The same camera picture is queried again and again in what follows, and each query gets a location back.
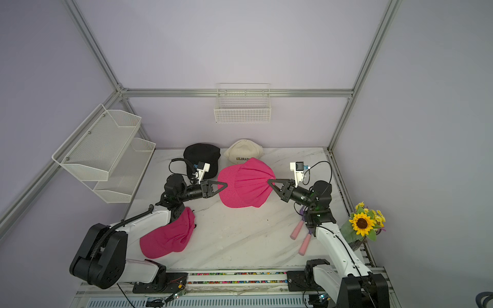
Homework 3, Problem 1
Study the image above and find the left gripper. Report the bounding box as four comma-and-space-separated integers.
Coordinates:
178, 180, 227, 204

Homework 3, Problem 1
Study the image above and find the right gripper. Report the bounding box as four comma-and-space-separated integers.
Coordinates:
270, 178, 317, 209

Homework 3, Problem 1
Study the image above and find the plain black cap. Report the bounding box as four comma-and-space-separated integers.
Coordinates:
183, 143, 221, 179

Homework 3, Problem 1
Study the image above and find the magenta cap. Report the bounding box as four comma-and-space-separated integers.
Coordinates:
139, 207, 196, 259
218, 158, 276, 209

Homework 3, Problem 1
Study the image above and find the cream Colorado cap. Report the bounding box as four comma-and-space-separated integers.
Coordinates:
224, 139, 264, 164

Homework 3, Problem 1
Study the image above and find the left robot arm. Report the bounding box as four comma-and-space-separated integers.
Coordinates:
69, 175, 228, 291

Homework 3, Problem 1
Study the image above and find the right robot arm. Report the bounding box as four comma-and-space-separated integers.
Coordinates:
268, 179, 390, 307

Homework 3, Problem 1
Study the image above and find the purple pink garden fork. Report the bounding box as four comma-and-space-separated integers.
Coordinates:
290, 209, 304, 240

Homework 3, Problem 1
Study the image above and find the sunflower bouquet in pot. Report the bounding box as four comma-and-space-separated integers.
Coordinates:
340, 202, 386, 251

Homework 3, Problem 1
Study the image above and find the white two-tier mesh shelf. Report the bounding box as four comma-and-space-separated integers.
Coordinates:
52, 105, 155, 204

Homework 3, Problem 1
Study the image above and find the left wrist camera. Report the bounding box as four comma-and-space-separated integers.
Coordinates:
193, 162, 211, 182

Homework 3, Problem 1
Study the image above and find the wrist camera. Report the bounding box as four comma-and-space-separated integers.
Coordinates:
290, 162, 310, 187
193, 162, 211, 182

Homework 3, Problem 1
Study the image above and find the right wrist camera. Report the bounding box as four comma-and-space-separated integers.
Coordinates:
290, 162, 310, 187

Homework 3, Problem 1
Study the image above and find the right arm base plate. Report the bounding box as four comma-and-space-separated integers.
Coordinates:
286, 266, 341, 293

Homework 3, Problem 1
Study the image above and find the white wire wall basket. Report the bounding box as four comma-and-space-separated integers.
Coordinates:
214, 83, 272, 124

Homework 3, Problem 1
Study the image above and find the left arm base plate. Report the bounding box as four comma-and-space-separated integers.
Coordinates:
132, 272, 188, 294

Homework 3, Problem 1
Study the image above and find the aluminium front rail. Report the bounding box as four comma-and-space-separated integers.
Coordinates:
69, 267, 401, 308

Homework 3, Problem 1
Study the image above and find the aluminium cage frame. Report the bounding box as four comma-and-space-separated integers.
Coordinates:
0, 0, 403, 297

